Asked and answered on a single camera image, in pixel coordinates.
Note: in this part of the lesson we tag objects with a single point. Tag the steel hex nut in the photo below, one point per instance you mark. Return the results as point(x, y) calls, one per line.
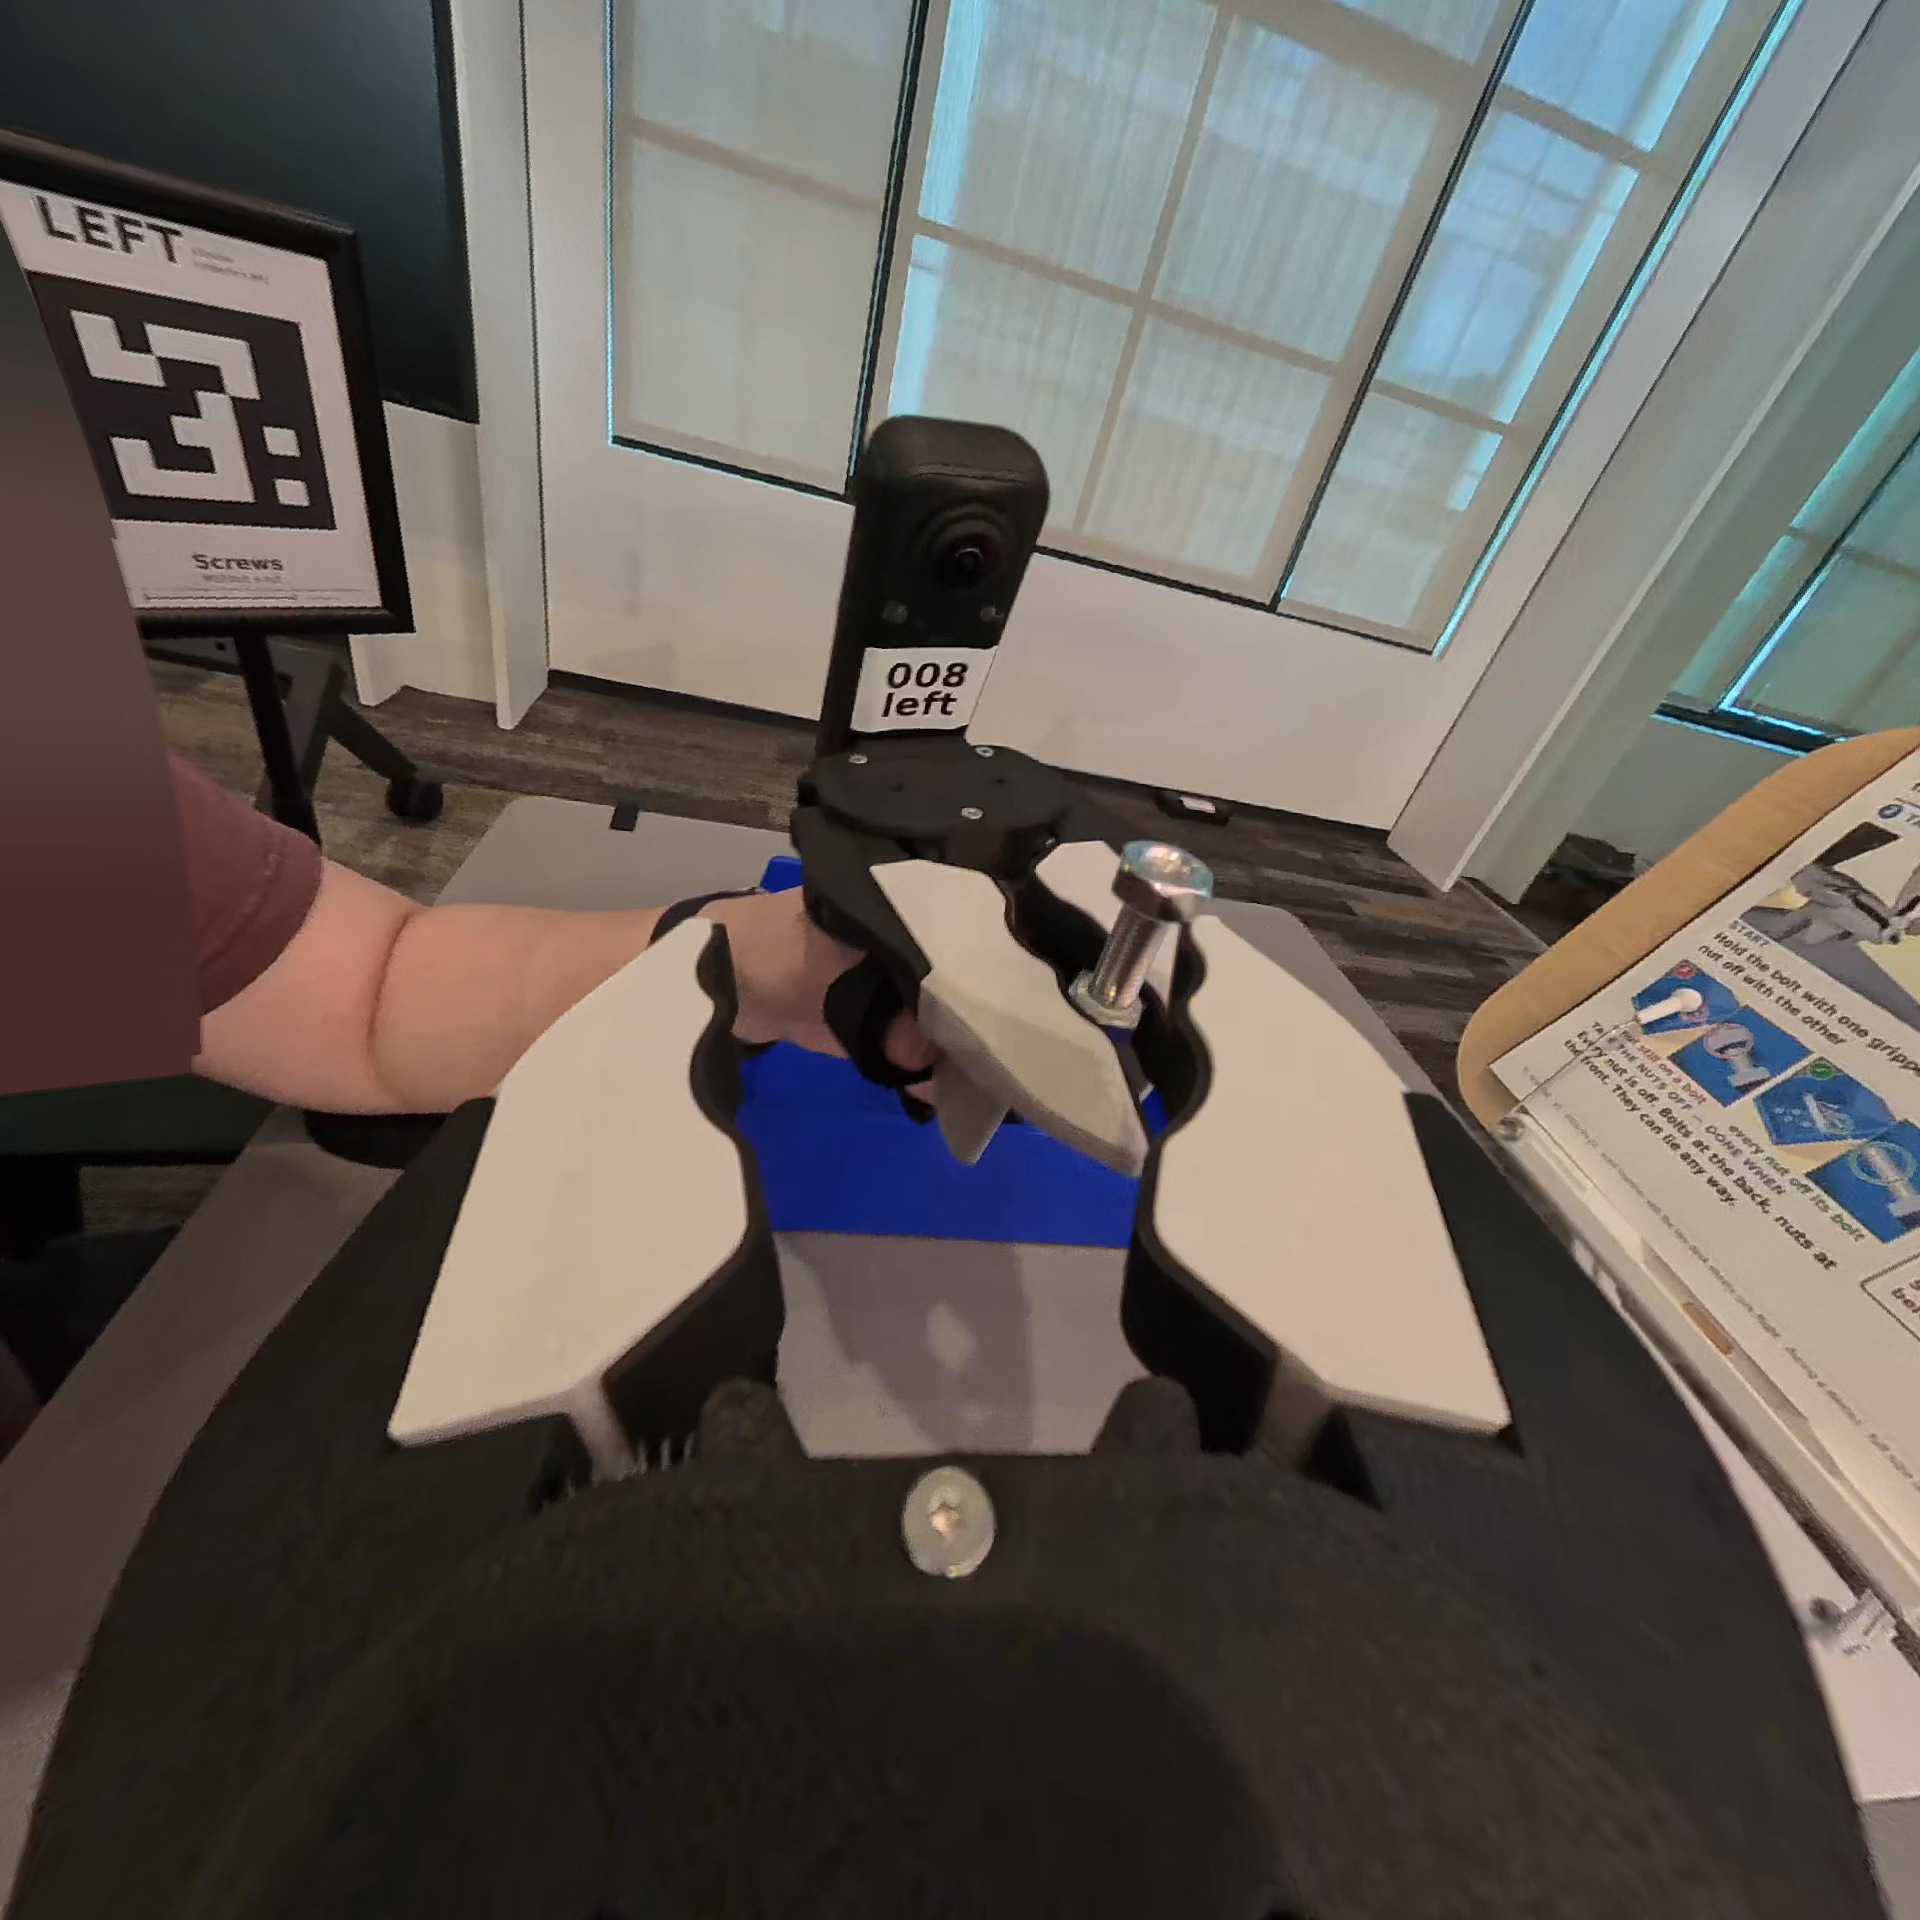
point(1092, 996)

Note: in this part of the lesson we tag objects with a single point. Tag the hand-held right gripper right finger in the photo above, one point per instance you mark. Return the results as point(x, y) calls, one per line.
point(1320, 1201)

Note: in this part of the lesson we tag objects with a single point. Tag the framed marker sign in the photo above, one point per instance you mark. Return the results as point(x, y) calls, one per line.
point(224, 377)

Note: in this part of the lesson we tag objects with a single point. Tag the steel hex bolt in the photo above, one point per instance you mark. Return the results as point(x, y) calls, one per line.
point(1124, 946)

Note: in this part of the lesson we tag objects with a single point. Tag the narrow side window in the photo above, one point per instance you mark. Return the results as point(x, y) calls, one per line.
point(1845, 630)

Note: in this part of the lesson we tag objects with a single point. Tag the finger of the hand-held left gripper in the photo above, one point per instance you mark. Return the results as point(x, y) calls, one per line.
point(1080, 885)
point(1020, 1037)

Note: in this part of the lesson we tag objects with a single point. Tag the person's left forearm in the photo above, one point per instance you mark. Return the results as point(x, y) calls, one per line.
point(451, 991)

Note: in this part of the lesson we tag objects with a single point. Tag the person's left hand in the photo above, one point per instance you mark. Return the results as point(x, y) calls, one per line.
point(780, 975)

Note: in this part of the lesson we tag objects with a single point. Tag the blue plastic bin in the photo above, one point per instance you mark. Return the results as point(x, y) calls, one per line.
point(901, 1186)

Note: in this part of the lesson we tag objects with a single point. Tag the black chair armrest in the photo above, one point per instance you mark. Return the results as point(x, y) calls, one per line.
point(148, 1118)

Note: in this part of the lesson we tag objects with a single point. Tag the black floor box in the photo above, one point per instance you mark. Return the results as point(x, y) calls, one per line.
point(1200, 810)

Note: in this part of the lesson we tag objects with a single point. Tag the black wrist band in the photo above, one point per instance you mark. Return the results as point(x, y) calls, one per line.
point(691, 914)

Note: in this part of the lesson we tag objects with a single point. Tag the white stand base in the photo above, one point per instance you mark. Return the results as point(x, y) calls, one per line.
point(1890, 1724)

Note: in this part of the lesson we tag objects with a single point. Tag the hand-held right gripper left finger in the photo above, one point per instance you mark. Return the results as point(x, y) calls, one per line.
point(585, 1201)

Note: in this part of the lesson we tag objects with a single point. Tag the white instruction sheet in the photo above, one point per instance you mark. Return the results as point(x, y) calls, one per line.
point(1723, 1201)

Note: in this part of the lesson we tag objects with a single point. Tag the large black wall screen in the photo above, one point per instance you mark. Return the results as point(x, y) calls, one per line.
point(224, 90)

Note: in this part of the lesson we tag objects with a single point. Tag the large grid window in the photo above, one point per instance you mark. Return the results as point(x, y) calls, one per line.
point(1200, 226)

